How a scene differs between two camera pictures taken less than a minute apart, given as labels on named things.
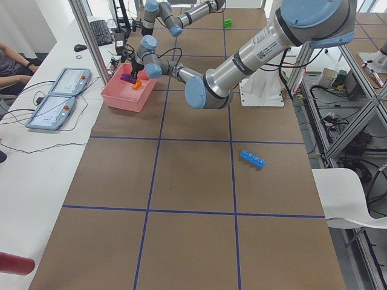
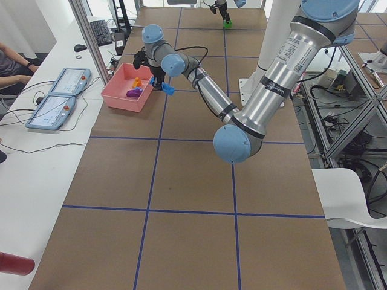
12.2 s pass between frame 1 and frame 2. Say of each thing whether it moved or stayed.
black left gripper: moved
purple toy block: moved
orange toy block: stayed
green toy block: stayed
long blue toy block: moved
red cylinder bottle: stayed
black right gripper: moved
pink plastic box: stayed
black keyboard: stayed
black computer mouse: stayed
